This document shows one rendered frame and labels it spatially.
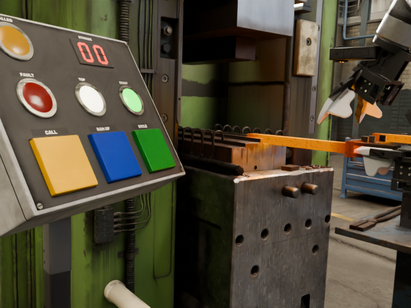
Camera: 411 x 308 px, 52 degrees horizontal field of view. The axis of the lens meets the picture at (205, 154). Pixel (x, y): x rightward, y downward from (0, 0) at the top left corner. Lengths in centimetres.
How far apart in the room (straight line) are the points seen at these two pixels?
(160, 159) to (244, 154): 40
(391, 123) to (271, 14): 883
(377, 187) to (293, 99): 372
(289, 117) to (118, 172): 86
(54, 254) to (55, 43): 34
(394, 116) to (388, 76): 894
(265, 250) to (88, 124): 63
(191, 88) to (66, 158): 103
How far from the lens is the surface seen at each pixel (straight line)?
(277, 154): 115
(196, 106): 155
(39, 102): 59
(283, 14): 116
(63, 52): 68
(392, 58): 90
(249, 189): 101
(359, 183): 515
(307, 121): 146
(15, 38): 63
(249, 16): 107
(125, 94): 73
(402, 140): 139
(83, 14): 102
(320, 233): 126
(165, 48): 110
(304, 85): 144
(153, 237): 112
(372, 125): 1012
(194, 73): 155
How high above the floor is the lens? 109
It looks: 7 degrees down
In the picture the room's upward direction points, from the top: 2 degrees clockwise
